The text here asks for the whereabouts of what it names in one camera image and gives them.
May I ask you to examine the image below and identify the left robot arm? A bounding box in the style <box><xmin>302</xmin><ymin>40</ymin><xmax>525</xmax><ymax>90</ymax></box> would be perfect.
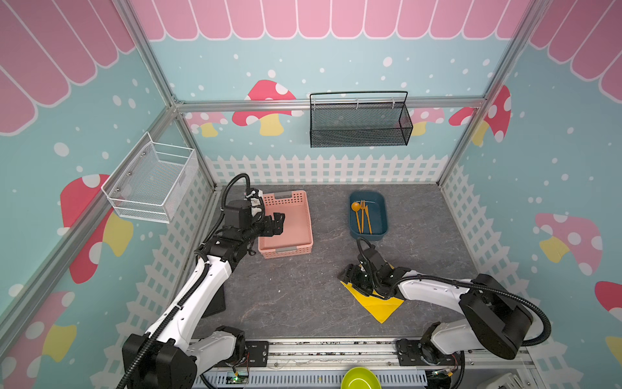
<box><xmin>118</xmin><ymin>173</ymin><xmax>285</xmax><ymax>388</ymax></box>

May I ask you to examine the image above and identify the pink plastic basket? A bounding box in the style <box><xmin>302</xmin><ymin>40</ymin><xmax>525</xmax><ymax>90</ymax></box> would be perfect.
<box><xmin>258</xmin><ymin>191</ymin><xmax>314</xmax><ymax>259</ymax></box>

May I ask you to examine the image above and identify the black mesh wall basket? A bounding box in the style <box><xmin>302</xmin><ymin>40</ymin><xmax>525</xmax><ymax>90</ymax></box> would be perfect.
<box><xmin>309</xmin><ymin>91</ymin><xmax>414</xmax><ymax>147</ymax></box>

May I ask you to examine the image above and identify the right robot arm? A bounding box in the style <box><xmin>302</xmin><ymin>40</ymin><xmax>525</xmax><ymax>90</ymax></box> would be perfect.
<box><xmin>339</xmin><ymin>238</ymin><xmax>552</xmax><ymax>366</ymax></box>

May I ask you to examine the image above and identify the teal plastic tub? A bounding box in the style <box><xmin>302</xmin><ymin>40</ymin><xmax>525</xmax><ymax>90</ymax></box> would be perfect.
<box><xmin>349</xmin><ymin>191</ymin><xmax>389</xmax><ymax>242</ymax></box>

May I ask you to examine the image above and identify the white wire wall basket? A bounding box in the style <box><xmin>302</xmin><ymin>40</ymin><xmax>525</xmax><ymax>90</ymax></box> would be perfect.
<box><xmin>101</xmin><ymin>133</ymin><xmax>199</xmax><ymax>224</ymax></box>

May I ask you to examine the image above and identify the orange plastic spoon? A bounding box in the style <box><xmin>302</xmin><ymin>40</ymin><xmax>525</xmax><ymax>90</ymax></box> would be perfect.
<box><xmin>351</xmin><ymin>202</ymin><xmax>361</xmax><ymax>233</ymax></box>

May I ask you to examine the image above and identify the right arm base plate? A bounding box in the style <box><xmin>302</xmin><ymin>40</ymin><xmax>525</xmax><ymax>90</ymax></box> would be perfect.
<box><xmin>395</xmin><ymin>338</ymin><xmax>463</xmax><ymax>366</ymax></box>

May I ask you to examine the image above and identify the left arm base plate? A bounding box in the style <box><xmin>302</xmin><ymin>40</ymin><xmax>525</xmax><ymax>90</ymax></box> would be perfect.
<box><xmin>215</xmin><ymin>341</ymin><xmax>270</xmax><ymax>370</ymax></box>

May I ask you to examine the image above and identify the green bowl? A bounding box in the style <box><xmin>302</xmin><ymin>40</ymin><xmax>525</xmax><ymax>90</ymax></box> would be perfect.
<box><xmin>340</xmin><ymin>366</ymin><xmax>382</xmax><ymax>389</ymax></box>

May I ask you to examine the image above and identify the aluminium front rail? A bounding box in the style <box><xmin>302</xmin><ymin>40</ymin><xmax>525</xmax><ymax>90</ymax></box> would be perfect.
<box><xmin>189</xmin><ymin>336</ymin><xmax>536</xmax><ymax>373</ymax></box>

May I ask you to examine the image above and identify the black yellow tool case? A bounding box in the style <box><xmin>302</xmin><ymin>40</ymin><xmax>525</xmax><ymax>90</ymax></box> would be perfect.
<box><xmin>202</xmin><ymin>285</ymin><xmax>226</xmax><ymax>319</ymax></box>

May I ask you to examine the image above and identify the orange plastic knife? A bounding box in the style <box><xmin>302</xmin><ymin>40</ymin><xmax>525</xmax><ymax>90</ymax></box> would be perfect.
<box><xmin>364</xmin><ymin>203</ymin><xmax>373</xmax><ymax>235</ymax></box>

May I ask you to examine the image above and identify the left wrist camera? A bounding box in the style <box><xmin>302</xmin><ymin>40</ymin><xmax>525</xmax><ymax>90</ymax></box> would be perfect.
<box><xmin>246</xmin><ymin>188</ymin><xmax>265</xmax><ymax>217</ymax></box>

